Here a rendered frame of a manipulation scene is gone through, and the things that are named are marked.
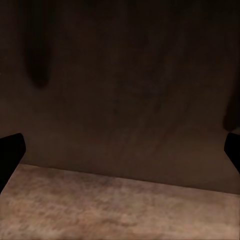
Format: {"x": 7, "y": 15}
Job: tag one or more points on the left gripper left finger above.
{"x": 12, "y": 150}

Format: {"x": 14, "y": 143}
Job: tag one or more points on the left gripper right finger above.
{"x": 232, "y": 149}

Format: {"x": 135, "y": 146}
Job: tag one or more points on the cabinet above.
{"x": 145, "y": 90}

